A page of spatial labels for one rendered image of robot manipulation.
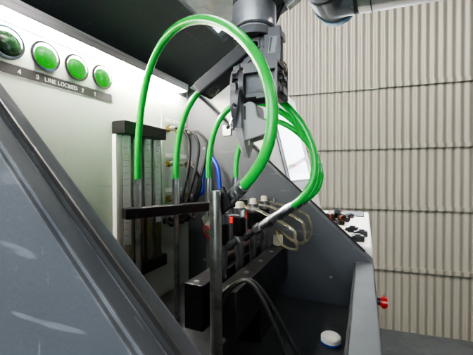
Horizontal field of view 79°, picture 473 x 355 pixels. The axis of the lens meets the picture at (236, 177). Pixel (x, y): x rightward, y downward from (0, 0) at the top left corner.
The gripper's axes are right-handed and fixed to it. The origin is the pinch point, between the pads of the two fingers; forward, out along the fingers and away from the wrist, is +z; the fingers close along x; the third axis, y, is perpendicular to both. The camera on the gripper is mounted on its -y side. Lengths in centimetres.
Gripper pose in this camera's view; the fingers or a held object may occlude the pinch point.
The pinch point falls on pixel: (243, 150)
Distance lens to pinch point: 50.8
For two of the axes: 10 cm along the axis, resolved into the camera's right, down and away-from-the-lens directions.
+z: 0.0, 10.0, 0.2
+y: 9.1, 0.0, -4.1
